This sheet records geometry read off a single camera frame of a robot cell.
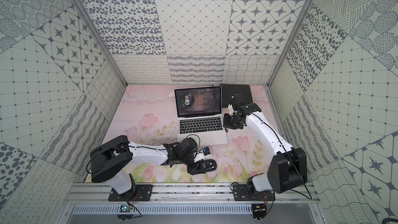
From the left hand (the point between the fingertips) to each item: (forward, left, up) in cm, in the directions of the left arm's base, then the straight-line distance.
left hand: (206, 163), depth 81 cm
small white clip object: (+49, +27, 0) cm, 56 cm away
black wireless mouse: (-1, -2, +1) cm, 2 cm away
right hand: (+16, -11, +12) cm, 22 cm away
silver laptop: (+32, +5, +2) cm, 33 cm away
